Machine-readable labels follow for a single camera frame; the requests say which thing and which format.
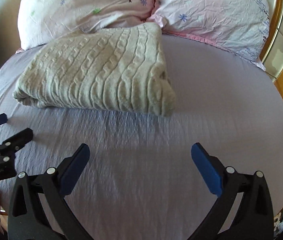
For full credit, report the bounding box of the pink tree-print left pillow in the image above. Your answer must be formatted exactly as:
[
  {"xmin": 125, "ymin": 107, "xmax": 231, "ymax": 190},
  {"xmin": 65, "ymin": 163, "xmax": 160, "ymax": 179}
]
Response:
[{"xmin": 17, "ymin": 0, "xmax": 154, "ymax": 50}]

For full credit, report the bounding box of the pink floral right pillow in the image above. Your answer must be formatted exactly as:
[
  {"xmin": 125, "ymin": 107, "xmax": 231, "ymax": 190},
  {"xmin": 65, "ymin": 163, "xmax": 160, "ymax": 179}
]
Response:
[{"xmin": 148, "ymin": 0, "xmax": 270, "ymax": 63}]

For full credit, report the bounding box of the lavender bed sheet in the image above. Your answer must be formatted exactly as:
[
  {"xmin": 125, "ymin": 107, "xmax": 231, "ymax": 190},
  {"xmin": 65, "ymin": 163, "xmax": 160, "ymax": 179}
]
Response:
[{"xmin": 0, "ymin": 35, "xmax": 283, "ymax": 239}]

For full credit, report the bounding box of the cream cable-knit sweater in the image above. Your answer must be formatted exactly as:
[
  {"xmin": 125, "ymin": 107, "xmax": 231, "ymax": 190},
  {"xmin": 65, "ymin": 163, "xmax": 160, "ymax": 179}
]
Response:
[{"xmin": 13, "ymin": 23, "xmax": 176, "ymax": 117}]

